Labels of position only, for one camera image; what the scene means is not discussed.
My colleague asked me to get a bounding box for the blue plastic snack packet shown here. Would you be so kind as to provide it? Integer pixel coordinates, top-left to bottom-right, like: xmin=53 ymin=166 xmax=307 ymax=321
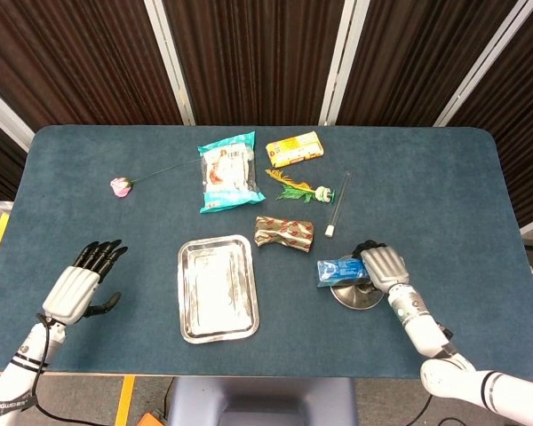
xmin=316 ymin=256 xmax=372 ymax=288

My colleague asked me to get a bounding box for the white partition post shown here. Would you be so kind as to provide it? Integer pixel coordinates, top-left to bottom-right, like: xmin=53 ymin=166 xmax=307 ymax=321
xmin=434 ymin=0 xmax=533 ymax=129
xmin=0 ymin=79 xmax=35 ymax=152
xmin=318 ymin=0 xmax=370 ymax=127
xmin=144 ymin=0 xmax=197 ymax=126

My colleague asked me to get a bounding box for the pink artificial rose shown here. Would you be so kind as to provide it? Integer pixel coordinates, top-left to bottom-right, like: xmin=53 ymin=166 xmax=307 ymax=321
xmin=109 ymin=157 xmax=203 ymax=201

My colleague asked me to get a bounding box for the tan red-printed wrapper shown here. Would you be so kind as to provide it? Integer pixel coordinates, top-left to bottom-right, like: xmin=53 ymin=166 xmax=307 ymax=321
xmin=253 ymin=215 xmax=315 ymax=254

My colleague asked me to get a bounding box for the yellow biscuit package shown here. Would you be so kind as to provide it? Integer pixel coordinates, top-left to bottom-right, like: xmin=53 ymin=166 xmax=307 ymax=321
xmin=265 ymin=130 xmax=326 ymax=169

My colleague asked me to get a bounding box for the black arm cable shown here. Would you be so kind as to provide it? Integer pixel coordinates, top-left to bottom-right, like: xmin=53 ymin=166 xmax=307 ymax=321
xmin=28 ymin=313 xmax=79 ymax=426

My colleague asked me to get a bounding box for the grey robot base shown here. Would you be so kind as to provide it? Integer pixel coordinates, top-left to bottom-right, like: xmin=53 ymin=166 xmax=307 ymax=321
xmin=166 ymin=376 xmax=359 ymax=426

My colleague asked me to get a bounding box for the brown ribbed partition panel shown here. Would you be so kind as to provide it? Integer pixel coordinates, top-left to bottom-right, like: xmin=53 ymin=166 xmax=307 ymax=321
xmin=446 ymin=0 xmax=533 ymax=228
xmin=163 ymin=0 xmax=346 ymax=127
xmin=336 ymin=0 xmax=529 ymax=128
xmin=0 ymin=113 xmax=28 ymax=201
xmin=0 ymin=0 xmax=184 ymax=128

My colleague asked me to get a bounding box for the glass tube with white cap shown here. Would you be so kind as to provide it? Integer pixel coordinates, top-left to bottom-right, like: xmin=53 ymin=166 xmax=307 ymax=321
xmin=323 ymin=171 xmax=352 ymax=238

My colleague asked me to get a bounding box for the orange object on floor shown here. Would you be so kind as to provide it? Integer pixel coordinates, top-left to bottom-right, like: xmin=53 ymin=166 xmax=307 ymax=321
xmin=135 ymin=411 xmax=168 ymax=426

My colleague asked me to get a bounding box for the yellow green feather toy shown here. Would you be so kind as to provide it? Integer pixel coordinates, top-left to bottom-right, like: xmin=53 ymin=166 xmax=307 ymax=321
xmin=265 ymin=168 xmax=338 ymax=204

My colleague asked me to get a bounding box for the blue felt table cover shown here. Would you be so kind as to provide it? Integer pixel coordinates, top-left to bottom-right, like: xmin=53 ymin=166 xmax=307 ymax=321
xmin=0 ymin=124 xmax=532 ymax=382

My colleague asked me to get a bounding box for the rectangular steel tray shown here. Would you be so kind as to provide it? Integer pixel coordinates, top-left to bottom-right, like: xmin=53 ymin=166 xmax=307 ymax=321
xmin=177 ymin=234 xmax=260 ymax=345

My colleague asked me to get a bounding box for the teal snack bag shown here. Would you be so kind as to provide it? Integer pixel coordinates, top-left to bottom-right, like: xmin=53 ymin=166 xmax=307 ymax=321
xmin=196 ymin=130 xmax=267 ymax=215

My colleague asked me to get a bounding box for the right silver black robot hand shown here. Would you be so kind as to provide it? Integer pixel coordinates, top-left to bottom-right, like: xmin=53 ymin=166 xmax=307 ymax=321
xmin=352 ymin=239 xmax=410 ymax=294

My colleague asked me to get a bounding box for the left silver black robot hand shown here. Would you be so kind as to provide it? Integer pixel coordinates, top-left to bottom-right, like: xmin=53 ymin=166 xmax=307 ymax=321
xmin=42 ymin=239 xmax=129 ymax=325

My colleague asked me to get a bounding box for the round steel plate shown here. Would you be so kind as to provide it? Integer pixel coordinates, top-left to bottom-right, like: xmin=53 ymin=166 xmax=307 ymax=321
xmin=330 ymin=255 xmax=386 ymax=311

